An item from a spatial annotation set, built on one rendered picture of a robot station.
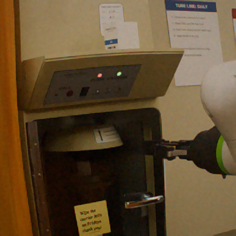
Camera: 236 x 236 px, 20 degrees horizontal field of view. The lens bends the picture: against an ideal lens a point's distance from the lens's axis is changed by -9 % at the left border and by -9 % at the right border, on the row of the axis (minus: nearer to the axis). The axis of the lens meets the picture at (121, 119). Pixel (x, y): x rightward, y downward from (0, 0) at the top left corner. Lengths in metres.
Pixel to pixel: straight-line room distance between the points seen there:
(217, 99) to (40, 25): 0.46
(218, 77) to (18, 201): 0.45
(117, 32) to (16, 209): 0.41
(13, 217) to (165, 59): 0.45
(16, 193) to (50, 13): 0.39
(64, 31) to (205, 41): 0.83
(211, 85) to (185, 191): 1.05
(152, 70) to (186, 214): 0.80
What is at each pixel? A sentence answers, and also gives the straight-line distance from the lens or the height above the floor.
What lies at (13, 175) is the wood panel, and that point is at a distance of 1.27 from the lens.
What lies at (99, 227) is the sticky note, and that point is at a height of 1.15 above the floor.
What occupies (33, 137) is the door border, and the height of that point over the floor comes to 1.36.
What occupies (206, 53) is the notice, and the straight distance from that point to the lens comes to 2.17.
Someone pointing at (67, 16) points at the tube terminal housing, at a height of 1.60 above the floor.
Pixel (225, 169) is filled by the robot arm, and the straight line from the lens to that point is 1.23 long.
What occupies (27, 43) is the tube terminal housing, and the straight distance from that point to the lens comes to 1.38.
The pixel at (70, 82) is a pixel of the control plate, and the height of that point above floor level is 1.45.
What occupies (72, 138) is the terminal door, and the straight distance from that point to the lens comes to 1.41.
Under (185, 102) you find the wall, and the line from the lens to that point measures 2.11.
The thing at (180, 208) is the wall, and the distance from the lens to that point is 2.12.
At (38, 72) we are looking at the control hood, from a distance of 1.29.
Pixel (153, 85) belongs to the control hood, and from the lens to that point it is 1.46.
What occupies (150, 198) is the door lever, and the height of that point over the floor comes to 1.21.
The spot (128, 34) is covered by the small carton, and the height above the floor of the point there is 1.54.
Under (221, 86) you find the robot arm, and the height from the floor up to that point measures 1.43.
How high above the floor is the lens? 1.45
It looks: 3 degrees down
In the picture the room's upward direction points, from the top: 4 degrees counter-clockwise
